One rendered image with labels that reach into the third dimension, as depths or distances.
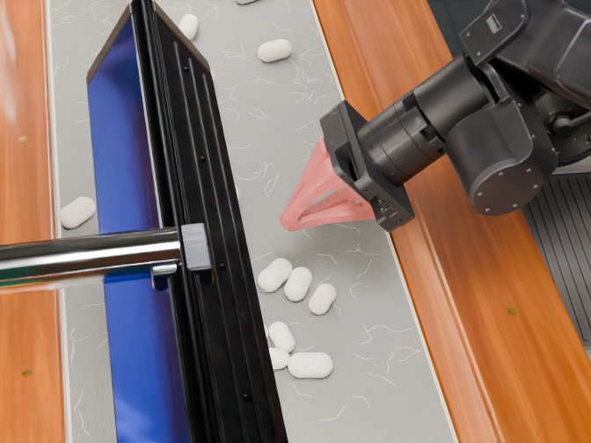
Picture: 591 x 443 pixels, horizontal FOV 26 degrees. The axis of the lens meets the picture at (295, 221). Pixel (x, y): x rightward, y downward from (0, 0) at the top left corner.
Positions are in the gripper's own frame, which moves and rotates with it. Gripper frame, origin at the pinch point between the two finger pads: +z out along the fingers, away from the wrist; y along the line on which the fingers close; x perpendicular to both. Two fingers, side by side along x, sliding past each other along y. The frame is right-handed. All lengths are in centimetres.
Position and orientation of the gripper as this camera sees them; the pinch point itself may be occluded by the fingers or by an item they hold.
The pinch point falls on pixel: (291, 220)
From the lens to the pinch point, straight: 105.7
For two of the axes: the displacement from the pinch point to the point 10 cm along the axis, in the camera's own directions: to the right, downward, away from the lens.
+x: 6.2, 5.0, 6.1
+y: 1.7, 6.7, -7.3
